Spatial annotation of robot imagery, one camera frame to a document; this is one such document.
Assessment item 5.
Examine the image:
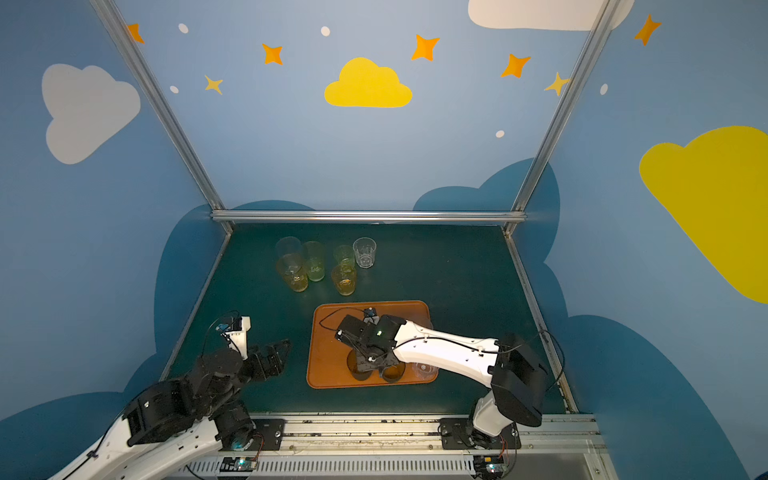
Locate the dark olive textured cup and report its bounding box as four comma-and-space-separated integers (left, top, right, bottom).
346, 350, 375, 382

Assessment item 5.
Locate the small olive textured cup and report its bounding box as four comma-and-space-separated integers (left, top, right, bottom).
379, 362, 407, 383

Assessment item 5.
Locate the orange plastic tray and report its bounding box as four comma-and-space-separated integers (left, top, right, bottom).
306, 300, 440, 390

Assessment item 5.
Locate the clear faceted glass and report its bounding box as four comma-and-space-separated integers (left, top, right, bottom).
352, 237, 377, 269
412, 363, 439, 381

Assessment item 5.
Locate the short yellow glass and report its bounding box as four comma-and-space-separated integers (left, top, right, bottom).
331, 264, 357, 296

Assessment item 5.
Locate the clear faceted glass back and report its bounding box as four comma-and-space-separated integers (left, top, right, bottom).
352, 237, 377, 269

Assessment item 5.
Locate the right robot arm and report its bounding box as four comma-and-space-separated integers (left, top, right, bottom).
335, 309, 549, 447

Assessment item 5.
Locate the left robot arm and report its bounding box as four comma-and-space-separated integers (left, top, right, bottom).
54, 340, 291, 479

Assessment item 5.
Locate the tall amber glass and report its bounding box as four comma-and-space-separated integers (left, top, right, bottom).
276, 253, 309, 293

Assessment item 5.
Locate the short green glass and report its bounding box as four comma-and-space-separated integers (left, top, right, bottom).
333, 244, 356, 268

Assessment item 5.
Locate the tall green glass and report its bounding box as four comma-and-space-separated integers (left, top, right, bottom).
302, 241, 325, 282

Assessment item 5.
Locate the tall clear bluish glass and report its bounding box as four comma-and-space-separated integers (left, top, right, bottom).
275, 236, 303, 258

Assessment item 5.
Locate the left controller board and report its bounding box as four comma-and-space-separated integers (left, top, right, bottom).
219, 457, 258, 473

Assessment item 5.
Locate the controller board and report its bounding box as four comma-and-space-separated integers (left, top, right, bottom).
472, 456, 507, 480
219, 457, 258, 473

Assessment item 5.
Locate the right controller board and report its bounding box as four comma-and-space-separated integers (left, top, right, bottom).
472, 456, 507, 480

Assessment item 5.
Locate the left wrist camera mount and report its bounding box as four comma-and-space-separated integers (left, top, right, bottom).
216, 315, 251, 360

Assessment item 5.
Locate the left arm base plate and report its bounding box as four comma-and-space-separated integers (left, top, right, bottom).
223, 418, 286, 452

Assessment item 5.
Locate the aluminium rear frame bar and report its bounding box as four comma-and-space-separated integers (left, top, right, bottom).
211, 210, 526, 224

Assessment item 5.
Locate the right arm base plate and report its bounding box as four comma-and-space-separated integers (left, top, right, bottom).
438, 418, 521, 450

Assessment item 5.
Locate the front aluminium rail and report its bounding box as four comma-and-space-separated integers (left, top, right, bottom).
163, 414, 618, 479

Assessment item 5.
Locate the aluminium left frame post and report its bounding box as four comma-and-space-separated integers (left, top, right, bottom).
90, 0, 225, 214

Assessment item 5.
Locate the aluminium frame post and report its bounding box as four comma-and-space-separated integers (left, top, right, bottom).
503, 0, 622, 240
90, 0, 225, 214

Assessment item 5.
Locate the aluminium right frame post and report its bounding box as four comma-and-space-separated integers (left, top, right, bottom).
503, 0, 622, 240

